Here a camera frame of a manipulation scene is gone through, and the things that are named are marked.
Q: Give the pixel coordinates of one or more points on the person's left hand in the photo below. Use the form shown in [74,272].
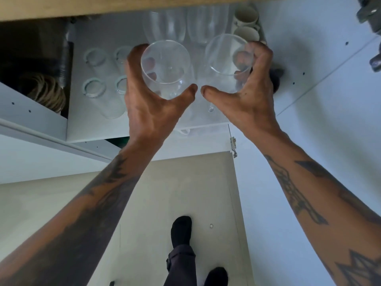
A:
[143,116]

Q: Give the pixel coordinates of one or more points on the person's right hand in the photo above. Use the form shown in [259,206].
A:
[253,110]

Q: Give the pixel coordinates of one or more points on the person's right thumb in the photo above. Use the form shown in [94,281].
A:
[215,93]

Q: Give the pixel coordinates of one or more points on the person's left thumb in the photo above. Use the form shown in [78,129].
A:
[183,95]

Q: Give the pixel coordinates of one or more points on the person's left forearm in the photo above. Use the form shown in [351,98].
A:
[83,214]

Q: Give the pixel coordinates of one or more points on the person's right forearm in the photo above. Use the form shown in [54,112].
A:
[321,199]

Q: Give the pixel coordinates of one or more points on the small metal cabinet hinge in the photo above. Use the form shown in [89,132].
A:
[234,142]

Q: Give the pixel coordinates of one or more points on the clear tumbler glass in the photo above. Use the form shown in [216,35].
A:
[121,85]
[102,98]
[95,58]
[122,55]

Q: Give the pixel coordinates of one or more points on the white ceramic mug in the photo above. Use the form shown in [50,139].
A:
[245,34]
[246,15]

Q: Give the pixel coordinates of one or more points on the white cabinet shelf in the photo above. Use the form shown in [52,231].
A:
[89,125]

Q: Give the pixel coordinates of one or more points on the white cabinet door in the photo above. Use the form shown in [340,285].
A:
[321,95]

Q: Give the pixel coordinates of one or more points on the wooden countertop edge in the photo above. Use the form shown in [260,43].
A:
[119,5]

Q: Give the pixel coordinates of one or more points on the person's black sock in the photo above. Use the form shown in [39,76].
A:
[181,230]
[216,277]

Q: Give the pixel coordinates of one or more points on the stack of woven coasters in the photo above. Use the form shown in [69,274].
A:
[44,90]

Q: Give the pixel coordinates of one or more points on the grey metal door hinge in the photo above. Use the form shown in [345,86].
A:
[369,11]
[376,58]

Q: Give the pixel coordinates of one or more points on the person's dark trousers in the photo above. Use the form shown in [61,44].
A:
[180,266]

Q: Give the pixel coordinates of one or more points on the dark flexible duct pipe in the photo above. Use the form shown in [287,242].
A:
[35,47]

